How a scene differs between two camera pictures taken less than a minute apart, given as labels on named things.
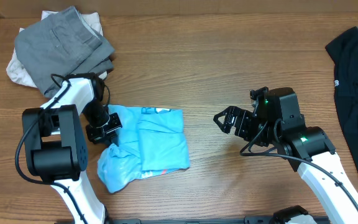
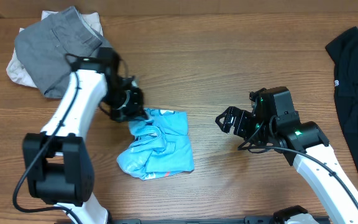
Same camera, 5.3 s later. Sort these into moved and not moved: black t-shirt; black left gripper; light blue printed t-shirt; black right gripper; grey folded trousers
Moved: light blue printed t-shirt; black left gripper
Not moved: grey folded trousers; black right gripper; black t-shirt
